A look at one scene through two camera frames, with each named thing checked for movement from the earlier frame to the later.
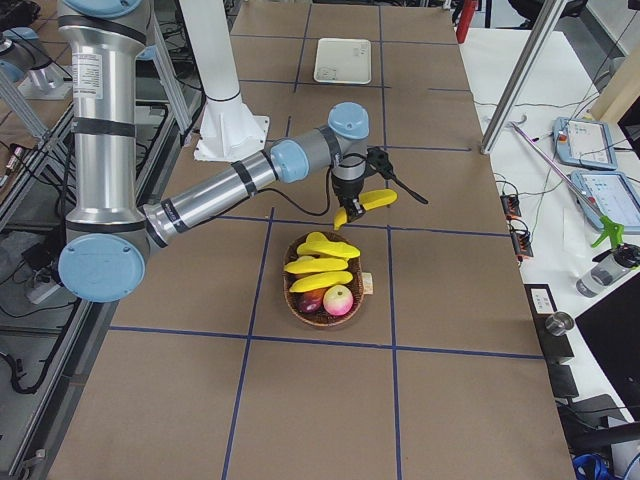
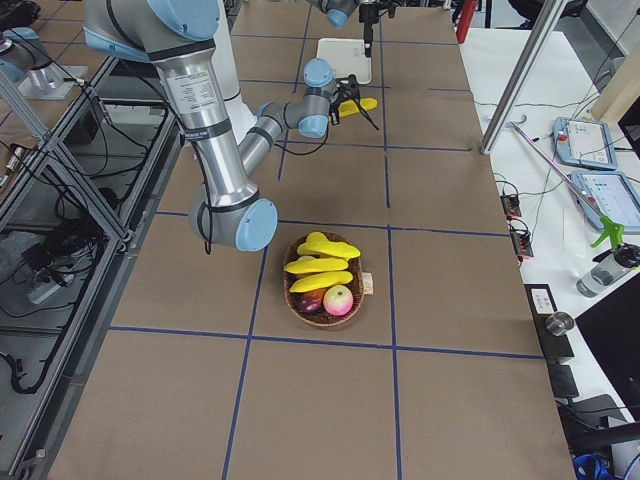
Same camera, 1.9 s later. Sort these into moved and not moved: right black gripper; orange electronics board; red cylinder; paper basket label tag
Moved: right black gripper
Not moved: paper basket label tag; orange electronics board; red cylinder
